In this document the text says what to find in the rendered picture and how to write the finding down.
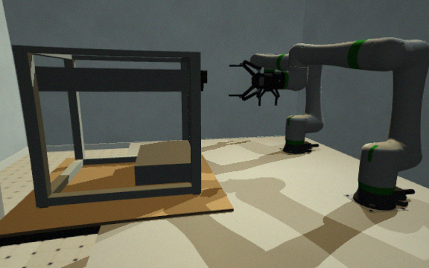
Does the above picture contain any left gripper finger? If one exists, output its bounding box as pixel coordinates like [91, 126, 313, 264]
[229, 60, 261, 80]
[229, 82, 261, 101]

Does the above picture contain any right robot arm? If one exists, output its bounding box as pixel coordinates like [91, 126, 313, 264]
[250, 54, 324, 154]

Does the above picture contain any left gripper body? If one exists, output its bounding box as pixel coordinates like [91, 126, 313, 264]
[252, 72, 274, 89]

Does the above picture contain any dark grey rack frame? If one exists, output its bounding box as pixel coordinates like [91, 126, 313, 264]
[12, 45, 201, 208]

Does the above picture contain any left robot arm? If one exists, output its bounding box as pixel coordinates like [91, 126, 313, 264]
[271, 37, 429, 211]

